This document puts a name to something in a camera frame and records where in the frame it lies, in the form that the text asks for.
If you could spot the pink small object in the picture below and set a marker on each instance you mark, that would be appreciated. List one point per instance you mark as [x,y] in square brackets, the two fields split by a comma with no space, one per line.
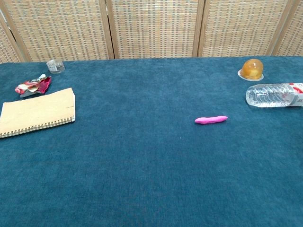
[210,119]

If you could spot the blue tablecloth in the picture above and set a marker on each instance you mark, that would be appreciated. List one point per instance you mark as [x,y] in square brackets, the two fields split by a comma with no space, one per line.
[142,165]

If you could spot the woven bamboo folding screen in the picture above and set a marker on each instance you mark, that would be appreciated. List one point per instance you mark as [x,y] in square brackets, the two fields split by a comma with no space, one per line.
[154,28]

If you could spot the small clear glass cup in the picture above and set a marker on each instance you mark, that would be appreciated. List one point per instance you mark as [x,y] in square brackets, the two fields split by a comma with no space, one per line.
[55,67]

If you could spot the bread bun on plate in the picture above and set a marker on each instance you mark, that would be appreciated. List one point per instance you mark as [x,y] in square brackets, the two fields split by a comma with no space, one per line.
[252,68]

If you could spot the tan spiral notebook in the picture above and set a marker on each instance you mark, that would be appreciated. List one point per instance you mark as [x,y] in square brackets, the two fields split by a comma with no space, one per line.
[35,111]

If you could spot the clear plastic water bottle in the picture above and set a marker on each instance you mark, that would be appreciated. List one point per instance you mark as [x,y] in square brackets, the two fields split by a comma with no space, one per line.
[267,94]

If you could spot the crumpled red drink pouch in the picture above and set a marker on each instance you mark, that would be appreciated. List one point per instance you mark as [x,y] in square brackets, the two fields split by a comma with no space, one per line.
[35,85]

